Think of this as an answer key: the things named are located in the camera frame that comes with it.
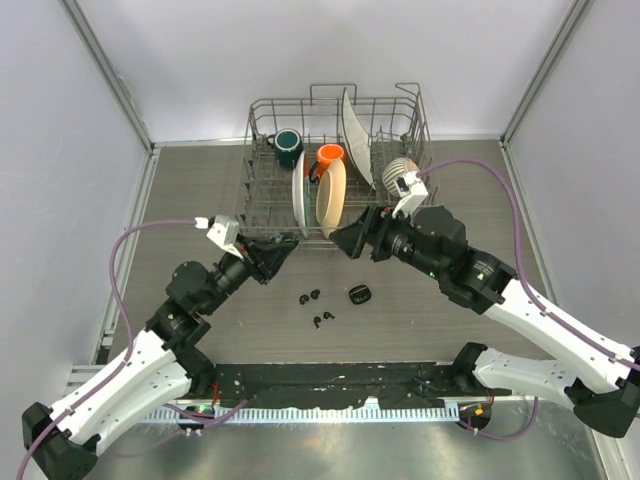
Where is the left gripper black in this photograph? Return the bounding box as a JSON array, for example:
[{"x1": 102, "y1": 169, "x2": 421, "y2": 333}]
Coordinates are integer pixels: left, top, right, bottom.
[{"x1": 200, "y1": 233, "x2": 293, "y2": 315}]

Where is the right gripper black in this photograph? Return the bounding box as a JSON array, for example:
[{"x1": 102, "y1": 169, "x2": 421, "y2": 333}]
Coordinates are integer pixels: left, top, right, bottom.
[{"x1": 330, "y1": 203, "x2": 446, "y2": 281}]

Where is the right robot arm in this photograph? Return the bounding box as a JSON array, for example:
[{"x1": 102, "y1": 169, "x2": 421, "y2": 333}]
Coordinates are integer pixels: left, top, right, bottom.
[{"x1": 329, "y1": 207, "x2": 639, "y2": 438}]

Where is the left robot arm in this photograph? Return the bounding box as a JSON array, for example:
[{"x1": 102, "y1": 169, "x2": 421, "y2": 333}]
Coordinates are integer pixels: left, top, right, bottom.
[{"x1": 22, "y1": 232, "x2": 299, "y2": 479}]

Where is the black square earbud case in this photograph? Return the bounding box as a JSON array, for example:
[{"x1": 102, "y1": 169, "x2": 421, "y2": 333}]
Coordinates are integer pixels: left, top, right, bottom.
[{"x1": 348, "y1": 284, "x2": 372, "y2": 305}]

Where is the beige bowl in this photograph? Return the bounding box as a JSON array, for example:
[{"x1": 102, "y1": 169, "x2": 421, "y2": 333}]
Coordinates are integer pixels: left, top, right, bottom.
[{"x1": 315, "y1": 160, "x2": 347, "y2": 239}]

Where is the white green plate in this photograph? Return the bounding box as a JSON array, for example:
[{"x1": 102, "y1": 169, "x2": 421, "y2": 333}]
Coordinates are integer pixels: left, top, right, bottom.
[{"x1": 292, "y1": 151, "x2": 310, "y2": 238}]

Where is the striped round bowl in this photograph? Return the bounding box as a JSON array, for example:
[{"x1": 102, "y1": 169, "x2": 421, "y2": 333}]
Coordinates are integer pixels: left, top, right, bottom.
[{"x1": 381, "y1": 157, "x2": 420, "y2": 197}]

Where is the orange mug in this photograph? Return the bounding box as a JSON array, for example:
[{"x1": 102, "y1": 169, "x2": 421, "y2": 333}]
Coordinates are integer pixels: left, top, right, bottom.
[{"x1": 309, "y1": 143, "x2": 347, "y2": 184}]

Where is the white upright plate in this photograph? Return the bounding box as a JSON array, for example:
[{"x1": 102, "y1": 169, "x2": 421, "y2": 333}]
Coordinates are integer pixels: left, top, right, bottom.
[{"x1": 342, "y1": 89, "x2": 376, "y2": 190}]

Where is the dark green mug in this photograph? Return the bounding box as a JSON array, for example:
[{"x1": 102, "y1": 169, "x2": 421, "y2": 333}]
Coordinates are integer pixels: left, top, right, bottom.
[{"x1": 266, "y1": 128, "x2": 304, "y2": 170}]

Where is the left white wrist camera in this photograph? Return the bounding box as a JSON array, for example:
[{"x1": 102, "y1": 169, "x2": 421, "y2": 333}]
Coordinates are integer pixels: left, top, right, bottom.
[{"x1": 194, "y1": 215, "x2": 243, "y2": 259}]

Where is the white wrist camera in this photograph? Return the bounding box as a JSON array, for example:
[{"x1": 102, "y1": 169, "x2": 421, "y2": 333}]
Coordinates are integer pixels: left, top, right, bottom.
[
  {"x1": 392, "y1": 171, "x2": 429, "y2": 218},
  {"x1": 194, "y1": 215, "x2": 243, "y2": 259}
]

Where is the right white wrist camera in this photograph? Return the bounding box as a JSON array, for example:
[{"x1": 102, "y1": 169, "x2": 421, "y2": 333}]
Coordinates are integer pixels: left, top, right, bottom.
[{"x1": 392, "y1": 171, "x2": 429, "y2": 218}]

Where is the grey wire dish rack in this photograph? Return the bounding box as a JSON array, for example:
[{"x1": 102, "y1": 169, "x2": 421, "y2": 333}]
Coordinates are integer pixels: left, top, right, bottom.
[{"x1": 236, "y1": 82, "x2": 434, "y2": 248}]

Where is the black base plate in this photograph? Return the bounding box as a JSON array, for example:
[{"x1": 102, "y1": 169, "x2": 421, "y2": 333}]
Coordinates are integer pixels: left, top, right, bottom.
[{"x1": 189, "y1": 362, "x2": 511, "y2": 410}]

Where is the white slotted cable duct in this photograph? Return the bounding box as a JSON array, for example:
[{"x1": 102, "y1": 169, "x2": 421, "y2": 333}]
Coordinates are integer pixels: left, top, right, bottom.
[{"x1": 136, "y1": 401, "x2": 460, "y2": 425}]

